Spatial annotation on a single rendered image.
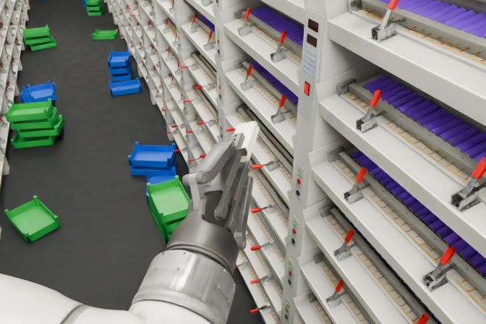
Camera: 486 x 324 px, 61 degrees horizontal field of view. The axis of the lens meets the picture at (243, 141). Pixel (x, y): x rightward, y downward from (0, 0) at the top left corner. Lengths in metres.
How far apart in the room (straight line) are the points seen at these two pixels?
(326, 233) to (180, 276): 0.87
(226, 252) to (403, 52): 0.51
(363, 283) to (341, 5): 0.67
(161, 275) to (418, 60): 0.55
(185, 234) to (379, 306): 0.74
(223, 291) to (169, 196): 2.21
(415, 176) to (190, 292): 0.54
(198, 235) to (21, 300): 0.16
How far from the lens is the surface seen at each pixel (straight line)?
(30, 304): 0.39
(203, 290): 0.39
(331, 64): 1.01
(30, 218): 2.98
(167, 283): 0.39
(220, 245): 0.42
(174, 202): 2.55
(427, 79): 0.75
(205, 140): 2.35
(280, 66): 1.22
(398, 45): 0.82
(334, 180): 1.09
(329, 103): 1.02
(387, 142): 0.89
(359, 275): 1.14
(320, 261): 1.41
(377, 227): 0.98
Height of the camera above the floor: 1.81
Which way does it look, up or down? 33 degrees down
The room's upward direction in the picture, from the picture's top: straight up
